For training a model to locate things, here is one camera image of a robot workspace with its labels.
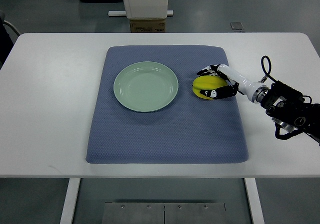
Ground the light green plate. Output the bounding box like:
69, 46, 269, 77
113, 61, 179, 112

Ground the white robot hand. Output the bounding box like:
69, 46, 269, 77
196, 64, 267, 102

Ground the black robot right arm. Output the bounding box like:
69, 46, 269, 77
197, 64, 320, 142

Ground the white table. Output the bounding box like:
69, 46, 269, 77
0, 33, 320, 224

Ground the white pedestal column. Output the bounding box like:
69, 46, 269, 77
108, 0, 174, 19

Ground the yellow starfruit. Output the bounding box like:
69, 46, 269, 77
192, 75, 228, 100

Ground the blue textured mat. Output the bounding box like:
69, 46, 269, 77
86, 45, 249, 164

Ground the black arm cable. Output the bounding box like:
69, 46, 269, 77
260, 55, 278, 84

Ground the grey floor socket cover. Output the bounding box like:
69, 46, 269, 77
230, 22, 245, 31

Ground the cardboard box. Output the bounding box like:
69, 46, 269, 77
129, 19, 166, 33

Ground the metal floor plate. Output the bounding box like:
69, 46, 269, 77
102, 202, 228, 224

